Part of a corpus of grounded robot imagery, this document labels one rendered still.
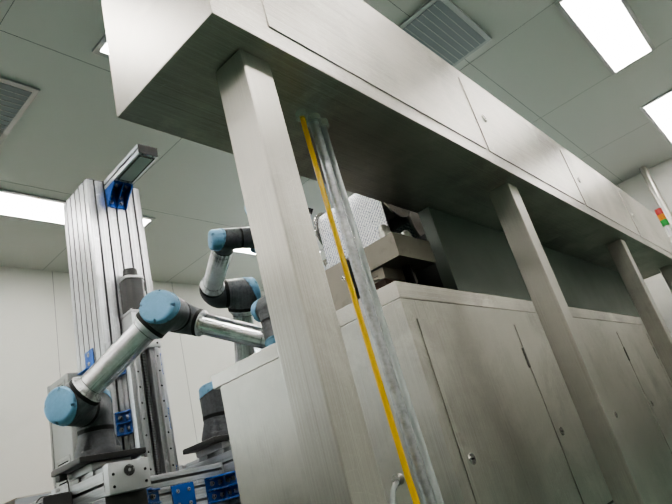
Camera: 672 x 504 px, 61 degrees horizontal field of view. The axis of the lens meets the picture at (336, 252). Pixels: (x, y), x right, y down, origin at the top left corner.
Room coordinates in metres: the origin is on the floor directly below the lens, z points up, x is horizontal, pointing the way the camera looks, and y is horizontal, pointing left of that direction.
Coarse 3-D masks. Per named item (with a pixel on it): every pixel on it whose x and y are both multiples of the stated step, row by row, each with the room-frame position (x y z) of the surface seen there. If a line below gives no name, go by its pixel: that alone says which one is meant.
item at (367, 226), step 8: (376, 208) 1.46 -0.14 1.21; (368, 216) 1.48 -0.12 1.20; (376, 216) 1.46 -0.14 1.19; (384, 216) 1.45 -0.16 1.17; (360, 224) 1.50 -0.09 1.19; (368, 224) 1.48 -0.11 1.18; (376, 224) 1.47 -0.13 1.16; (360, 232) 1.50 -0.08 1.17; (368, 232) 1.49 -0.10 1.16; (376, 232) 1.47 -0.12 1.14; (328, 240) 1.57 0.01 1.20; (368, 240) 1.49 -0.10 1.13; (376, 240) 1.48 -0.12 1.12; (328, 248) 1.58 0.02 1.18; (336, 248) 1.56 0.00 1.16; (344, 248) 1.54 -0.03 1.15; (328, 256) 1.58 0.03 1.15; (336, 256) 1.56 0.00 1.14; (328, 264) 1.59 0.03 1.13
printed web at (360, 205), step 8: (352, 200) 1.50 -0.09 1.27; (360, 200) 1.48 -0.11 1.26; (368, 200) 1.47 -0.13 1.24; (376, 200) 1.45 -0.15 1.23; (344, 208) 1.52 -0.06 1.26; (352, 208) 1.50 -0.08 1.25; (360, 208) 1.49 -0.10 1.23; (368, 208) 1.47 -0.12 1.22; (320, 216) 1.60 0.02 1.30; (360, 216) 1.49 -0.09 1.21; (320, 224) 1.58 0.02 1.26; (328, 224) 1.56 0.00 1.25; (336, 224) 1.55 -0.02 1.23; (392, 224) 1.57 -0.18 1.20; (400, 224) 1.56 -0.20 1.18; (408, 224) 1.54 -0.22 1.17; (320, 232) 1.58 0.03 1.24; (328, 232) 1.57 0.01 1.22; (400, 232) 1.56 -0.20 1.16
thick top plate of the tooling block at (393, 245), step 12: (384, 240) 1.23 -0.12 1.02; (396, 240) 1.22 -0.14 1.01; (408, 240) 1.27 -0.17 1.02; (420, 240) 1.31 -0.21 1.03; (372, 252) 1.26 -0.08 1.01; (384, 252) 1.24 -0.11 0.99; (396, 252) 1.22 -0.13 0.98; (408, 252) 1.25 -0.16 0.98; (420, 252) 1.30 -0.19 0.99; (432, 252) 1.34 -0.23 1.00; (372, 264) 1.26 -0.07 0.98; (384, 264) 1.25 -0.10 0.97; (396, 264) 1.28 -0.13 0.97; (420, 264) 1.32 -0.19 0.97; (432, 264) 1.35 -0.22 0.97
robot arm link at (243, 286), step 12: (228, 288) 2.11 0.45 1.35; (240, 288) 2.13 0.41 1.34; (252, 288) 2.15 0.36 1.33; (228, 300) 2.13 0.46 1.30; (240, 300) 2.15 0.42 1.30; (252, 300) 2.18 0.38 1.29; (240, 312) 2.18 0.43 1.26; (240, 348) 2.26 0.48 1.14; (252, 348) 2.28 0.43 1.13; (240, 360) 2.28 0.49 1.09
